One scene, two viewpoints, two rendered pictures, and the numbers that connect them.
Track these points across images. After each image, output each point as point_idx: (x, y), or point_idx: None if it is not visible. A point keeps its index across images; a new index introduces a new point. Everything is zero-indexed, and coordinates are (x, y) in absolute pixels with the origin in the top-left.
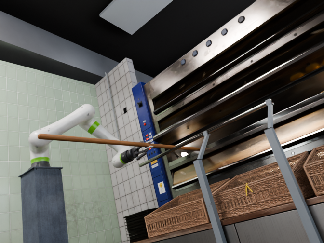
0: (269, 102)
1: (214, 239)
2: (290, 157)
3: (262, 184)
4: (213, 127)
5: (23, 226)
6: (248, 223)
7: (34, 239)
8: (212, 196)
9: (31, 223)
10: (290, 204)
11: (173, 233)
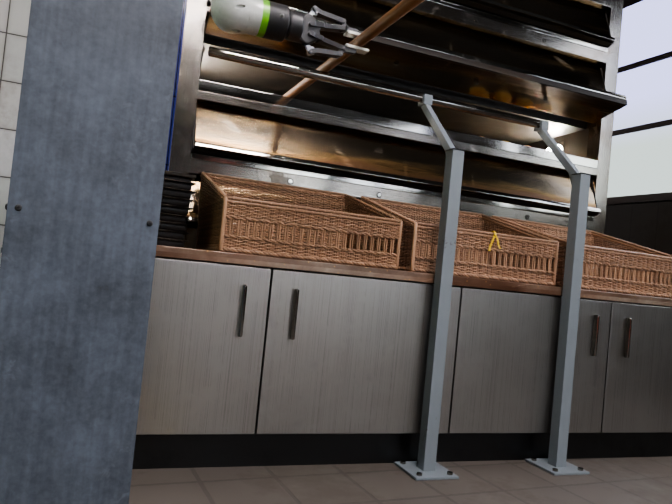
0: (546, 127)
1: (415, 303)
2: (461, 212)
3: (514, 244)
4: (333, 73)
5: (39, 24)
6: (485, 294)
7: (136, 122)
8: (429, 226)
9: (122, 49)
10: (552, 288)
11: (325, 265)
